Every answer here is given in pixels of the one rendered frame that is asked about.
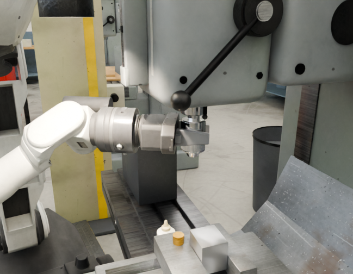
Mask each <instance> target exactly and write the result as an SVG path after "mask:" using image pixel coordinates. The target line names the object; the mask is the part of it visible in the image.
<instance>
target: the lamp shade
mask: <svg viewBox="0 0 353 274"><path fill-rule="evenodd" d="M37 1H38V10H39V17H94V2H93V0H37Z"/></svg>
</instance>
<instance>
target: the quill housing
mask: <svg viewBox="0 0 353 274"><path fill-rule="evenodd" d="M235 1H236V0H146V12H147V53H148V84H147V85H140V86H139V87H140V88H141V89H143V90H144V91H145V92H147V93H148V94H149V95H151V96H152V97H153V98H155V99H156V100H158V101H159V102H160V103H162V104H163V105H165V106H166V107H168V108H171V109H173V107H172V106H171V103H170V99H171V96H172V94H173V93H174V92H176V91H180V90H182V91H185V89H186V88H187V87H188V86H189V85H190V84H191V83H192V82H193V81H194V80H195V78H196V77H197V76H198V75H199V74H200V73H201V72H202V71H203V70H204V69H205V68H206V66H207V65H208V64H209V63H210V62H211V61H212V60H213V59H214V58H215V57H216V55H217V54H218V53H219V52H220V51H221V50H222V49H223V48H224V47H225V46H226V45H227V43H228V42H229V41H230V40H231V39H232V38H233V37H234V36H235V35H236V34H237V32H238V31H239V30H238V28H237V27H236V25H235V22H234V19H233V7H234V3H235ZM270 46H271V34H269V35H267V36H264V37H255V36H247V35H246V36H245V37H244V38H243V39H242V41H241V42H240V43H239V44H237V46H236V47H235V48H234V49H233V50H232V52H231V53H230V54H229V55H228V56H227V57H226V58H225V59H224V60H223V61H222V63H221V64H220V65H219V66H218V67H217V68H216V69H215V70H214V71H213V72H212V74H211V75H210V76H209V77H208V78H207V79H206V80H205V81H204V82H203V83H202V84H201V86H200V87H199V88H198V89H197V90H196V91H195V92H194V93H193V94H192V95H191V96H190V97H191V105H190V107H189V108H196V107H208V106H216V105H228V104H240V103H252V102H255V101H258V100H259V99H261V98H262V97H263V96H264V94H265V93H266V90H267V83H268V71H269V59H270Z"/></svg>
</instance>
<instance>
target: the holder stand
mask: <svg viewBox="0 0 353 274"><path fill-rule="evenodd" d="M122 168H123V177H124V179H125V180H126V182H127V184H128V186H129V188H130V189H131V191H132V193H133V195H134V197H135V199H136V201H137V202H138V204H139V205H140V206H142V205H146V204H151V203H157V202H162V201H168V200H174V199H176V198H177V147H176V151H175V154H162V153H161V151H147V150H141V147H140V146H139V148H138V151H137V153H127V155H124V154H123V153H122Z"/></svg>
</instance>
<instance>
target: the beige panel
mask: <svg viewBox="0 0 353 274"><path fill-rule="evenodd" d="M93 2H94V17H39V10H38V2H37V3H36V5H35V7H34V12H33V16H32V19H31V25H32V33H33V41H34V49H35V58H36V66H37V71H38V79H39V88H40V96H41V104H42V112H43V114H44V113H45V112H47V111H48V110H50V109H51V108H53V107H54V106H56V105H57V104H59V103H61V102H62V100H63V97H64V96H88V97H108V95H107V79H106V63H105V53H104V37H103V21H102V4H101V0H93ZM50 161H51V163H52V166H50V171H51V180H52V188H53V196H54V204H55V212H56V213H57V214H59V215H60V216H62V217H63V218H65V219H67V220H68V221H70V222H71V223H75V222H79V221H83V220H87V222H88V224H89V226H90V228H91V229H92V231H93V233H94V235H95V236H101V235H107V234H113V233H116V231H115V228H114V225H113V222H112V219H111V217H110V213H109V210H108V207H107V204H106V201H105V198H104V195H103V191H102V182H101V171H105V170H112V154H111V152H101V151H100V150H99V149H98V148H96V149H95V150H94V151H93V152H91V153H88V154H78V153H76V152H74V151H73V150H72V149H71V147H70V146H69V145H68V144H67V143H66V142H64V143H63V144H61V145H60V146H58V147H57V148H56V149H54V151H53V153H52V155H51V157H50Z"/></svg>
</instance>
